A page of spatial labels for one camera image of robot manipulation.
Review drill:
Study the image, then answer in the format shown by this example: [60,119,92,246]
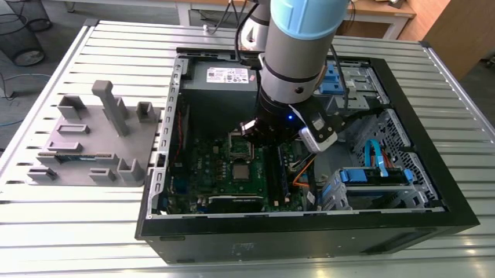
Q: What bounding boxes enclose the black graphics card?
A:
[206,194,265,214]

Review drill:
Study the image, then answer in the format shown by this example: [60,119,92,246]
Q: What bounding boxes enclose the green motherboard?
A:
[165,136,307,215]

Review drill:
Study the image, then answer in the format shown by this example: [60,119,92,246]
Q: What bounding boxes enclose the pale blue empty carrier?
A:
[319,178,339,211]

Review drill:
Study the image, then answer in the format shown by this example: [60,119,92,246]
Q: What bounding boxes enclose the grey metal disk bay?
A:
[308,60,391,127]

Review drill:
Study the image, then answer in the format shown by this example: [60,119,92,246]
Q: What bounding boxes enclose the orange data wire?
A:
[292,159,316,189]

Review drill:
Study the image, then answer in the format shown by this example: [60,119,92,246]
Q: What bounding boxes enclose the black RAM slot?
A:
[265,146,277,206]
[280,146,292,203]
[269,146,283,206]
[275,146,287,205]

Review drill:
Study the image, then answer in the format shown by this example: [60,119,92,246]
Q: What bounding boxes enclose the blue disk carrier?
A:
[324,63,341,83]
[319,82,347,95]

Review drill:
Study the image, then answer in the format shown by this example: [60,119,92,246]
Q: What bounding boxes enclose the wooden cabinet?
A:
[420,0,495,83]

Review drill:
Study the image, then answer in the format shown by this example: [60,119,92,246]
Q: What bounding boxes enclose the grey power supply unit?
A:
[178,60,260,137]

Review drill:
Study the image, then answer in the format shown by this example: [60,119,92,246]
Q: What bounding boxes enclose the CPU socket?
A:
[230,160,255,184]

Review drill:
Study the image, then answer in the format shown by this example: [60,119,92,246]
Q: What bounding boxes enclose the metal socket cover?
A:
[226,131,255,160]

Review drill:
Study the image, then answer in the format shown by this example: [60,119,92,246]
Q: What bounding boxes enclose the black flat wire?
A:
[292,106,387,171]

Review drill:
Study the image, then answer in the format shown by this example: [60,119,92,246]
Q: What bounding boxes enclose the blue RAM stick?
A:
[37,152,113,163]

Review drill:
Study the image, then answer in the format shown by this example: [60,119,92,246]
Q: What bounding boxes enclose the black mesh wastebasket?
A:
[0,13,46,68]
[21,0,54,32]

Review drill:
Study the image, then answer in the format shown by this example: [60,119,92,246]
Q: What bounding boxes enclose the wooden desk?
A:
[347,0,417,41]

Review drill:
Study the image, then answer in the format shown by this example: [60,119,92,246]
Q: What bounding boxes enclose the grey parts rack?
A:
[25,79,162,188]

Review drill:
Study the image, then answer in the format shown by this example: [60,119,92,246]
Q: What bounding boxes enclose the blue data wire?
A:
[363,138,389,178]

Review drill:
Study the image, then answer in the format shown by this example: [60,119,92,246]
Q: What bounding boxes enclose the red black twisted wire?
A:
[170,108,185,163]

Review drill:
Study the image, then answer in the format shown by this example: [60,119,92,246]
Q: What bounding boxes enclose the silver perforated disk bay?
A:
[315,108,445,212]

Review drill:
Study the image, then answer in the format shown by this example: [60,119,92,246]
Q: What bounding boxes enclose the black open PC case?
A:
[133,47,480,264]

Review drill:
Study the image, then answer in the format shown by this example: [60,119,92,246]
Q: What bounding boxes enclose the hard disk in blue carrier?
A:
[337,167,413,186]

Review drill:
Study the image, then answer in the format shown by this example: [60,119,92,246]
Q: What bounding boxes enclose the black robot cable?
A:
[232,0,268,72]

